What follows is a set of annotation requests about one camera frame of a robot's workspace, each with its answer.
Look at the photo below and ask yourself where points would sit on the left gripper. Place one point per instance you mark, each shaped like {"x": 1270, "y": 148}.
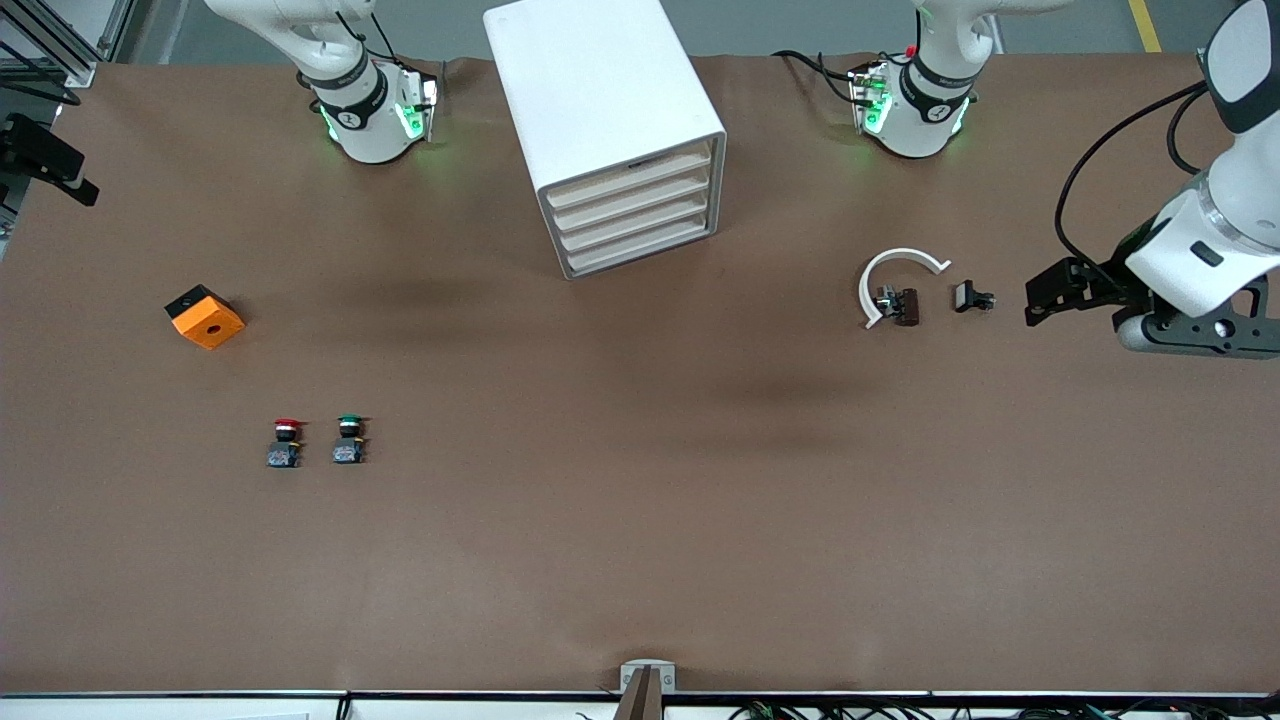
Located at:
{"x": 1108, "y": 281}

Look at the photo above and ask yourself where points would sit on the orange black button box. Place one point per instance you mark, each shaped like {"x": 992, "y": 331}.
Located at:
{"x": 208, "y": 322}

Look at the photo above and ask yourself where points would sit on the white table edge rail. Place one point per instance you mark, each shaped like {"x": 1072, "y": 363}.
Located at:
{"x": 450, "y": 708}

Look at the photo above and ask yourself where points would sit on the white drawer cabinet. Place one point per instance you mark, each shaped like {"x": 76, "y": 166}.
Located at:
{"x": 590, "y": 90}

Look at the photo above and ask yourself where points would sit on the green push button switch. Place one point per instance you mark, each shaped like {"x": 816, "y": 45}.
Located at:
{"x": 349, "y": 442}

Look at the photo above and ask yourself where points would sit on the red push button switch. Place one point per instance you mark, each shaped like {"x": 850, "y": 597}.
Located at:
{"x": 285, "y": 445}

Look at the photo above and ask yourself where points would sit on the black small clip component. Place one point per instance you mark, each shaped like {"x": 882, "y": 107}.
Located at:
{"x": 965, "y": 296}

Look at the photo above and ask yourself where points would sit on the grey metal table bracket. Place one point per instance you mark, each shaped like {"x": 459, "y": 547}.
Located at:
{"x": 648, "y": 690}

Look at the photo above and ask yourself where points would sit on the beige highest cabinet drawer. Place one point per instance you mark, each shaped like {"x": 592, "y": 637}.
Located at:
{"x": 630, "y": 180}

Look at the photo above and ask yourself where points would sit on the brown table cover sheet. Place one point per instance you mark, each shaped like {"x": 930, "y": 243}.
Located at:
{"x": 640, "y": 500}

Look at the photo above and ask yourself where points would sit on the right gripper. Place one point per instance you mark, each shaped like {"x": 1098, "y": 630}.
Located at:
{"x": 32, "y": 150}

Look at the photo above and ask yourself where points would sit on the aluminium frame profile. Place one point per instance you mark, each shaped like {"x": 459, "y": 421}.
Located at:
{"x": 50, "y": 72}

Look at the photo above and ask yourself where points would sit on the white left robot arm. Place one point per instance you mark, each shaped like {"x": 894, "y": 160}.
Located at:
{"x": 930, "y": 110}

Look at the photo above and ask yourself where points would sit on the white curved plastic piece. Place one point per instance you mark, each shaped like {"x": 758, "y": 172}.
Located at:
{"x": 900, "y": 253}

